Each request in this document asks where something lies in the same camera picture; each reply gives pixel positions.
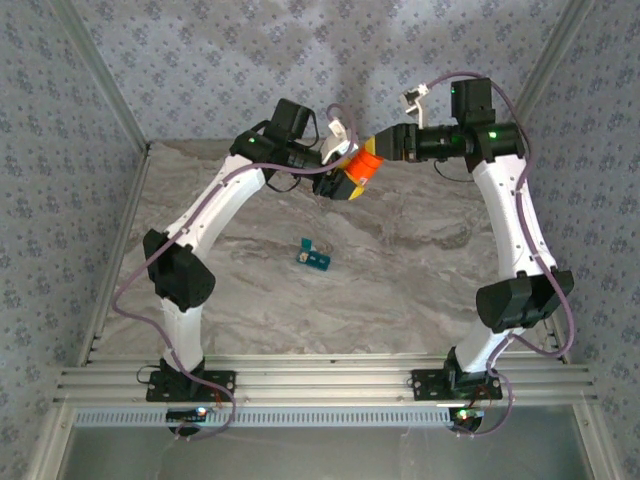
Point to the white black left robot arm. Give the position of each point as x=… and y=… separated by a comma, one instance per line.
x=225, y=195

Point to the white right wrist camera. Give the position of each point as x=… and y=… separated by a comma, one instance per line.
x=414, y=97

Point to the right controller board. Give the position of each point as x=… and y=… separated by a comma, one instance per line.
x=467, y=415

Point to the left controller board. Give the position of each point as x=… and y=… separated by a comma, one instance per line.
x=187, y=414

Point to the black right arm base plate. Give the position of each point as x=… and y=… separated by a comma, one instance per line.
x=430, y=385

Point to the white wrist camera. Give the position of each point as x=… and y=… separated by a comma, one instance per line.
x=414, y=97
x=335, y=147

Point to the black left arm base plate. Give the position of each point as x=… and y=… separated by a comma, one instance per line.
x=220, y=387

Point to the orange pill bottle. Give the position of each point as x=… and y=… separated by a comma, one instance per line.
x=365, y=167

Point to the aluminium front rail frame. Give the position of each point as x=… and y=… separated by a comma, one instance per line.
x=325, y=382

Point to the aluminium corner post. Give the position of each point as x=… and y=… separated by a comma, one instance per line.
x=100, y=75
x=545, y=75

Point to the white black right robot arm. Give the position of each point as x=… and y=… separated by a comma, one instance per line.
x=505, y=200

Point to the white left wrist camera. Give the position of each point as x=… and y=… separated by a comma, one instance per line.
x=335, y=147

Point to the teal pill organizer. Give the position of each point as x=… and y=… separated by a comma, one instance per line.
x=317, y=260

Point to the controller board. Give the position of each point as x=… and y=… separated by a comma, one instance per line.
x=187, y=414
x=467, y=415

